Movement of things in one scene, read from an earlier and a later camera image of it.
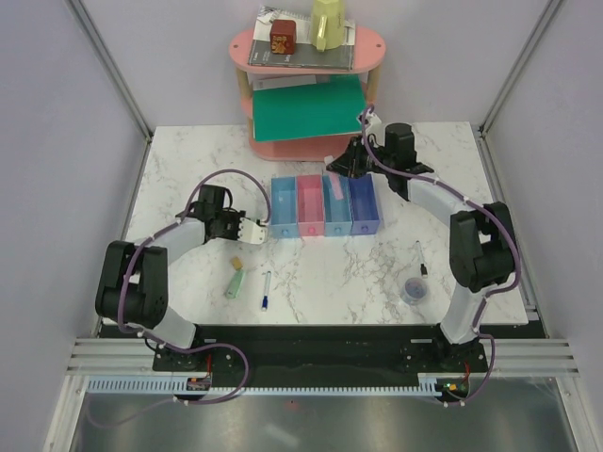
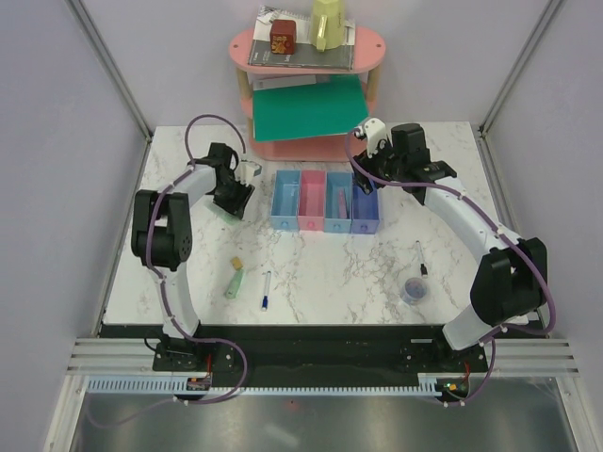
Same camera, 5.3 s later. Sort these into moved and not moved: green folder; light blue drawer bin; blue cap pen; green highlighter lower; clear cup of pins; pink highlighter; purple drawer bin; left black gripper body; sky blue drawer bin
Moved: light blue drawer bin; left black gripper body; pink highlighter
Not moved: blue cap pen; green folder; sky blue drawer bin; clear cup of pins; green highlighter lower; purple drawer bin
